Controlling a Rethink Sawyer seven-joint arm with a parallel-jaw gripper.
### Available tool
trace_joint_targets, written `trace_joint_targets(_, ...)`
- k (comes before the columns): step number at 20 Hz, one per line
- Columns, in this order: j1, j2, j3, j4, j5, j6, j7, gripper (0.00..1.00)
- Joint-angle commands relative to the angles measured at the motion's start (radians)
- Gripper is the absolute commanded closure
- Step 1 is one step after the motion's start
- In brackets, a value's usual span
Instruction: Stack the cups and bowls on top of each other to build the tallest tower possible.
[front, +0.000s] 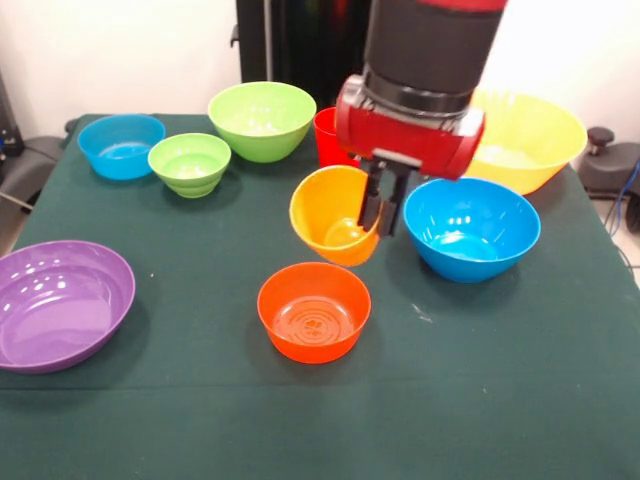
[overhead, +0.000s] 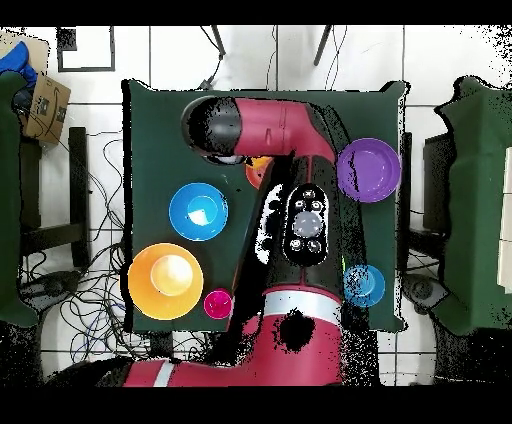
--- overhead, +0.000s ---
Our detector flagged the orange plastic bowl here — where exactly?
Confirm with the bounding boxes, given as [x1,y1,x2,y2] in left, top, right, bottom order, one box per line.
[244,165,266,192]

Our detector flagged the orange plastic cup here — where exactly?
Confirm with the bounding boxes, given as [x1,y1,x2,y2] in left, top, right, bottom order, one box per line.
[245,155,276,171]

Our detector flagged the purple plastic bowl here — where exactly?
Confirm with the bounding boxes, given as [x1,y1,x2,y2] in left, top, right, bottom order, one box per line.
[335,137,402,204]

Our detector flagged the large blue plastic bowl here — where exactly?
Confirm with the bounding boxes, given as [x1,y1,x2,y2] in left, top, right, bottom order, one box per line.
[168,182,230,242]

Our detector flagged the pink plastic cup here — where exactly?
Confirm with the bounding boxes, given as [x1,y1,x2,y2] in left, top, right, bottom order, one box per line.
[202,288,234,321]

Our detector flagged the dark green tablecloth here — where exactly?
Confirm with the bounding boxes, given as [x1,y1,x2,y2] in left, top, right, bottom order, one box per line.
[121,78,412,334]

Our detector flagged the yellow plastic bowl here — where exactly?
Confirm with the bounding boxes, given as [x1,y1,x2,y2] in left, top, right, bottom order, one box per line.
[127,242,205,322]

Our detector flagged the small blue plastic bowl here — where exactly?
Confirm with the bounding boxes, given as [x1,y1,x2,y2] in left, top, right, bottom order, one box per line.
[342,263,387,309]

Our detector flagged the black power strip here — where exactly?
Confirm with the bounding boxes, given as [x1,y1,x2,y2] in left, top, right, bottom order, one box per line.
[149,331,176,361]

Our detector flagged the black bench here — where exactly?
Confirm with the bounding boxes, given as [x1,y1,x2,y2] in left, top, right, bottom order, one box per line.
[19,126,92,268]

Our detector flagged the grey base with black knob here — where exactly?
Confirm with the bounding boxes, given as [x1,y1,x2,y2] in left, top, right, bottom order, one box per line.
[23,269,84,300]

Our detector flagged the green cloth on side table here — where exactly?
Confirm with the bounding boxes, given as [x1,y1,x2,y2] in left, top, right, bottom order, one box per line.
[434,76,512,336]
[0,71,40,328]

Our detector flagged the cardboard box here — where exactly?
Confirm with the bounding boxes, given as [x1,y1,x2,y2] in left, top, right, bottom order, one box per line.
[0,31,72,145]

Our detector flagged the blue cloth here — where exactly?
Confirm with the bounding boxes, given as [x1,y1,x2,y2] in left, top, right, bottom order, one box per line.
[0,40,38,87]

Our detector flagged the tangled floor cables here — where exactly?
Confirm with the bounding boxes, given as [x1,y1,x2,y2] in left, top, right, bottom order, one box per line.
[17,131,213,363]

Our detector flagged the black square frame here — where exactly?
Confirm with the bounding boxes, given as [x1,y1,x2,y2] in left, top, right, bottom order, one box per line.
[55,26,117,74]

